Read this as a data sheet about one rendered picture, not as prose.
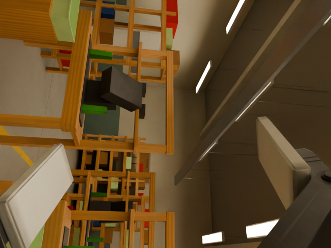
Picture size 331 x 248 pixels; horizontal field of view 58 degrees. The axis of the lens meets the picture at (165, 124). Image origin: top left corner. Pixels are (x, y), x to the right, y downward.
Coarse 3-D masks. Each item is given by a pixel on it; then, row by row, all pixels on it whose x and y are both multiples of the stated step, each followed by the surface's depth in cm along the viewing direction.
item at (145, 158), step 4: (128, 152) 1063; (132, 152) 1065; (128, 156) 1056; (132, 156) 1059; (136, 156) 1061; (140, 156) 1064; (144, 156) 1066; (148, 156) 1068; (132, 160) 1053; (136, 160) 1055; (140, 160) 1058; (144, 160) 1060; (148, 160) 1062; (132, 164) 1047; (144, 164) 1054; (148, 164) 1057; (132, 168) 1042; (144, 168) 1049; (148, 168) 1051; (144, 172) 1043; (148, 172) 1045; (148, 180) 1034; (148, 184) 1029
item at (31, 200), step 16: (48, 160) 18; (64, 160) 20; (32, 176) 16; (48, 176) 18; (64, 176) 20; (16, 192) 15; (32, 192) 16; (48, 192) 18; (64, 192) 20; (0, 208) 14; (16, 208) 14; (32, 208) 16; (48, 208) 17; (16, 224) 14; (32, 224) 16; (16, 240) 14; (32, 240) 15
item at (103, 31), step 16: (80, 0) 527; (112, 0) 555; (176, 0) 570; (96, 16) 514; (112, 16) 533; (176, 16) 552; (96, 32) 500; (112, 32) 521; (128, 32) 511; (64, 64) 514; (96, 64) 508; (128, 64) 494; (144, 64) 495; (160, 64) 500; (176, 64) 506; (144, 80) 539; (160, 80) 539
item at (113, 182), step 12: (84, 156) 959; (84, 168) 958; (96, 168) 950; (96, 180) 939; (108, 180) 941; (120, 180) 951; (132, 180) 957; (144, 180) 964; (108, 192) 926; (96, 228) 883; (108, 228) 888; (120, 228) 890
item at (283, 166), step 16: (256, 128) 19; (272, 128) 17; (272, 144) 15; (288, 144) 15; (272, 160) 16; (288, 160) 13; (272, 176) 16; (288, 176) 13; (304, 176) 13; (288, 192) 14
